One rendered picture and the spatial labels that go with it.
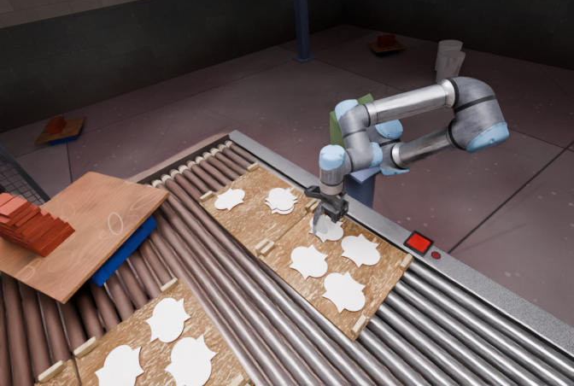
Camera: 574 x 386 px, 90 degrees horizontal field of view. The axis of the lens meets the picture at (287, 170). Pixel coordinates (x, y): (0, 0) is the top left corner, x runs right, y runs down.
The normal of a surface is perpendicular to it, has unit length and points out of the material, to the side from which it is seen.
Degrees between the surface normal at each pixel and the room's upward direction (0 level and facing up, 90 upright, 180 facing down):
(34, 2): 90
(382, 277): 0
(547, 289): 0
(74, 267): 0
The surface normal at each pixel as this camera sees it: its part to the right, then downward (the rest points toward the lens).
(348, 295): -0.11, -0.76
